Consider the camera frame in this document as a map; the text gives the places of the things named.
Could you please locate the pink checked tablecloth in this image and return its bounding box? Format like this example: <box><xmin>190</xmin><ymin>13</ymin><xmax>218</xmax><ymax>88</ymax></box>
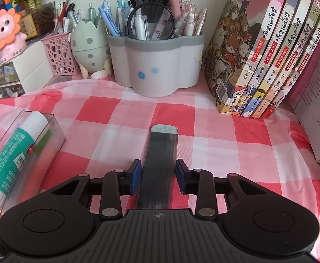
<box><xmin>0</xmin><ymin>75</ymin><xmax>320</xmax><ymax>252</ymax></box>

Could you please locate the black magnifying glass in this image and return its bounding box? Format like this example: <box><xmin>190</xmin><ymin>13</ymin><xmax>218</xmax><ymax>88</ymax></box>
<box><xmin>127</xmin><ymin>2</ymin><xmax>176</xmax><ymax>40</ymax></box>

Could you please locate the clear planter box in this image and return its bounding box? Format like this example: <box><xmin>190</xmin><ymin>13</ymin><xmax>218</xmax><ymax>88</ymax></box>
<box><xmin>30</xmin><ymin>2</ymin><xmax>56</xmax><ymax>37</ymax></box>

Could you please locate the bunch of teal pens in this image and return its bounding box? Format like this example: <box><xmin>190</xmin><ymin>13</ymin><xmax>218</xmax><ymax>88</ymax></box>
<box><xmin>87</xmin><ymin>3</ymin><xmax>97</xmax><ymax>25</ymax></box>

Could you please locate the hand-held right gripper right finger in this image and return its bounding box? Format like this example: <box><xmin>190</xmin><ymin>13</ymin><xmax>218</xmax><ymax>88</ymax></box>
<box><xmin>176</xmin><ymin>159</ymin><xmax>270</xmax><ymax>220</ymax></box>

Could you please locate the row of paper booklets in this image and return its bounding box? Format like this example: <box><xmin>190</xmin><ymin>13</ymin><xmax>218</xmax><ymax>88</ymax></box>
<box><xmin>287</xmin><ymin>19</ymin><xmax>320</xmax><ymax>170</ymax></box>

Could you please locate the green egg-shaped pen holder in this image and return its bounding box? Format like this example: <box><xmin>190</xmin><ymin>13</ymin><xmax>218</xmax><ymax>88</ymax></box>
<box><xmin>70</xmin><ymin>19</ymin><xmax>111</xmax><ymax>79</ymax></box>

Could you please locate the dark pencil lead case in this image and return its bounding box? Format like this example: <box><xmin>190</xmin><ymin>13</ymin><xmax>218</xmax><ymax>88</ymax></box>
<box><xmin>136</xmin><ymin>124</ymin><xmax>179</xmax><ymax>211</ymax></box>

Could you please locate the white drawer organiser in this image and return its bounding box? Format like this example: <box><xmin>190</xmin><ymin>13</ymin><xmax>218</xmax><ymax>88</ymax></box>
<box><xmin>0</xmin><ymin>42</ymin><xmax>56</xmax><ymax>102</ymax></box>

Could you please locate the pink sunflower toy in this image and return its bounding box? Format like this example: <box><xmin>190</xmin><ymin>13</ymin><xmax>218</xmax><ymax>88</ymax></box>
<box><xmin>0</xmin><ymin>8</ymin><xmax>27</xmax><ymax>64</ymax></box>

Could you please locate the bunch of red black pens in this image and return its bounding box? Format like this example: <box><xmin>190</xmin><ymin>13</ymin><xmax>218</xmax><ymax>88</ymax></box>
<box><xmin>52</xmin><ymin>0</ymin><xmax>81</xmax><ymax>35</ymax></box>

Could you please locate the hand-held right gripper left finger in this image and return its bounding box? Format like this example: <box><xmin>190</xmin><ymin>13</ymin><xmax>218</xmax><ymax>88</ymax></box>
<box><xmin>49</xmin><ymin>159</ymin><xmax>142</xmax><ymax>220</ymax></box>

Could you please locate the comic book pink spine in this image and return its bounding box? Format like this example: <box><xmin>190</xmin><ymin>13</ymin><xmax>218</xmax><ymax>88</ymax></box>
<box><xmin>201</xmin><ymin>0</ymin><xmax>293</xmax><ymax>113</ymax></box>

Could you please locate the grey flower-shaped pen holder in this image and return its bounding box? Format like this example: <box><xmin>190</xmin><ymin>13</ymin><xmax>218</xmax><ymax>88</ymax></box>
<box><xmin>106</xmin><ymin>31</ymin><xmax>205</xmax><ymax>98</ymax></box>

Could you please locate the clear plastic tray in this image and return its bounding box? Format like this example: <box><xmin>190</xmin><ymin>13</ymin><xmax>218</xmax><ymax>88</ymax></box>
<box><xmin>0</xmin><ymin>110</ymin><xmax>67</xmax><ymax>242</ymax></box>

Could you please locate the colourful puzzle cube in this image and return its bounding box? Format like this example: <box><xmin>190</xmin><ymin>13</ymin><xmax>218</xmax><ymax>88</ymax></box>
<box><xmin>0</xmin><ymin>0</ymin><xmax>26</xmax><ymax>13</ymax></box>

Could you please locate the pink mesh pen holder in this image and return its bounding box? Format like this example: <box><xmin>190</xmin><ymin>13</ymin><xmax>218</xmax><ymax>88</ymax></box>
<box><xmin>41</xmin><ymin>31</ymin><xmax>81</xmax><ymax>76</ymax></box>

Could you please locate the comic book blue spine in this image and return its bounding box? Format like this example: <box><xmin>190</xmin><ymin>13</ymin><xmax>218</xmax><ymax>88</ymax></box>
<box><xmin>240</xmin><ymin>0</ymin><xmax>307</xmax><ymax>118</ymax></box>

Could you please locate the green white glue stick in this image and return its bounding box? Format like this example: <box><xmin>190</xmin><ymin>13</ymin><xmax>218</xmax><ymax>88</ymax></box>
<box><xmin>0</xmin><ymin>110</ymin><xmax>50</xmax><ymax>207</ymax></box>

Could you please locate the gold label card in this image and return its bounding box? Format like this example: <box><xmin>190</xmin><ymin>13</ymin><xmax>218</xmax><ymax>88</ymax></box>
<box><xmin>26</xmin><ymin>15</ymin><xmax>39</xmax><ymax>41</ymax></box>

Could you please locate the green highlighter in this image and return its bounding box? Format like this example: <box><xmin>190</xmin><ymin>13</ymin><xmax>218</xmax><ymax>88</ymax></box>
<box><xmin>38</xmin><ymin>129</ymin><xmax>52</xmax><ymax>154</ymax></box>

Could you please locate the comic book yellow spine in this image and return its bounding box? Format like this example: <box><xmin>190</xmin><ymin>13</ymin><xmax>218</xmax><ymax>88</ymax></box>
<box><xmin>251</xmin><ymin>0</ymin><xmax>318</xmax><ymax>119</ymax></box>

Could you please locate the bunch of pastel pens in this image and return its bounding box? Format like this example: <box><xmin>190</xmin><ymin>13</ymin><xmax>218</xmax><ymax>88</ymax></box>
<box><xmin>97</xmin><ymin>0</ymin><xmax>208</xmax><ymax>41</ymax></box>

